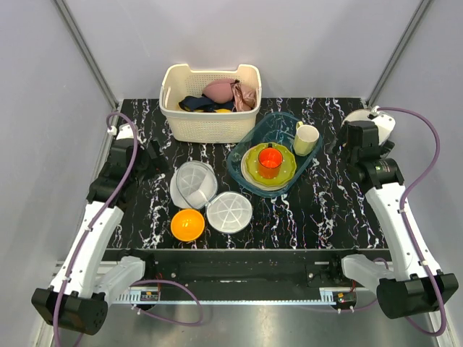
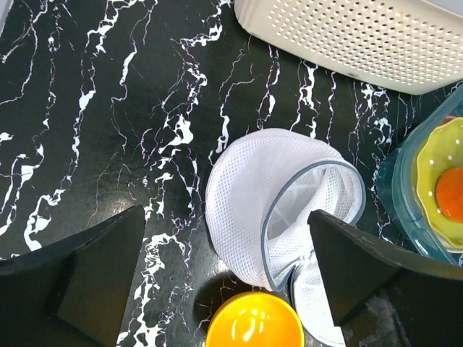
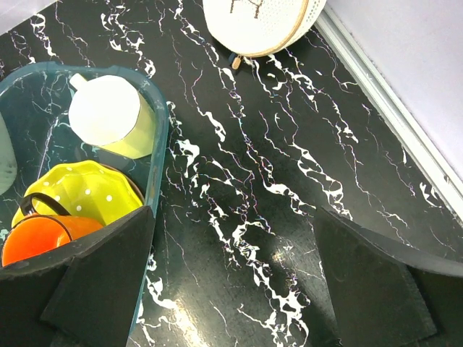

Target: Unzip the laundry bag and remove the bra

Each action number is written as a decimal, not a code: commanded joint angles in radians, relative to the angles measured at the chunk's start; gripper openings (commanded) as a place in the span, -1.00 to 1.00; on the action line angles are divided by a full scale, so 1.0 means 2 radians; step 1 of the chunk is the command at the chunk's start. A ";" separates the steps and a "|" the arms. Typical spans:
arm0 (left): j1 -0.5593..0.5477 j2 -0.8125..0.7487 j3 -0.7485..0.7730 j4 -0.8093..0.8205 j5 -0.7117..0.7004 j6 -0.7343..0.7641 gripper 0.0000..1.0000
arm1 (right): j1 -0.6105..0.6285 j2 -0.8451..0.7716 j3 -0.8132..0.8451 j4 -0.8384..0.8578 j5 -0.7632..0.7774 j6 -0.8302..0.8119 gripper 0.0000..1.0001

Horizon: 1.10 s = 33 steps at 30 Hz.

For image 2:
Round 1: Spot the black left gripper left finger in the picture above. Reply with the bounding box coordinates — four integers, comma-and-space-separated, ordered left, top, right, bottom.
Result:
1, 205, 145, 346

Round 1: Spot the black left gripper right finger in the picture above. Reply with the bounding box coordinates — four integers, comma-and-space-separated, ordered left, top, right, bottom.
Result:
308, 210, 462, 346

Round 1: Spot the cream perforated laundry basket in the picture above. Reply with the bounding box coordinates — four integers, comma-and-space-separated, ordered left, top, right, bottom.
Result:
234, 0, 462, 95

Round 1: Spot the teal transparent tray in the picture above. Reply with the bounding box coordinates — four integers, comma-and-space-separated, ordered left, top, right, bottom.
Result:
376, 85, 462, 266

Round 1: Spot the orange cup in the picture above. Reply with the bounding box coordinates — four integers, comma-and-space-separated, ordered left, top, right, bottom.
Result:
436, 167, 463, 223

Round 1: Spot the yellow plastic bowl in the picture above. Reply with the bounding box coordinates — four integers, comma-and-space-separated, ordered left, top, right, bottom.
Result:
205, 291, 305, 347

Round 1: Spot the green dotted bowl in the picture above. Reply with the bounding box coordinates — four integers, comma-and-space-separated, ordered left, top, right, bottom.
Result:
414, 117, 462, 253

